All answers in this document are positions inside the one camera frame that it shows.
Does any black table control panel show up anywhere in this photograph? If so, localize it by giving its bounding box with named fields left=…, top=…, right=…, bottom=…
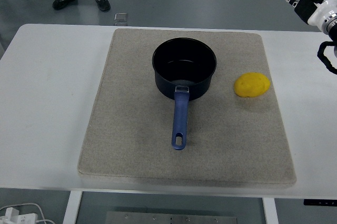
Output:
left=303, top=199, right=337, bottom=206

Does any white power strip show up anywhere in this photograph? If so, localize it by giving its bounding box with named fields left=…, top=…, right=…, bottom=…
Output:
left=0, top=207, right=39, bottom=224

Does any beige felt mat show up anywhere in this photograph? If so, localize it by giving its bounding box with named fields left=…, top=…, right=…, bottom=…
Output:
left=77, top=28, right=298, bottom=189

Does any white cable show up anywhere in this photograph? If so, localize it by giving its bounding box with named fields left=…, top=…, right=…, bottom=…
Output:
left=0, top=202, right=56, bottom=224

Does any dark blue pot with handle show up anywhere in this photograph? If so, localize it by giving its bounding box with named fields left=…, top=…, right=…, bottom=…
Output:
left=151, top=37, right=217, bottom=151

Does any yellow potato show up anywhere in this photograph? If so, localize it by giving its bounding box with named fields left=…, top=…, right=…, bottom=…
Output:
left=233, top=72, right=271, bottom=99

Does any white table leg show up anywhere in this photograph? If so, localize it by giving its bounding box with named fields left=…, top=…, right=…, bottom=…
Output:
left=62, top=191, right=83, bottom=224
left=262, top=197, right=279, bottom=224

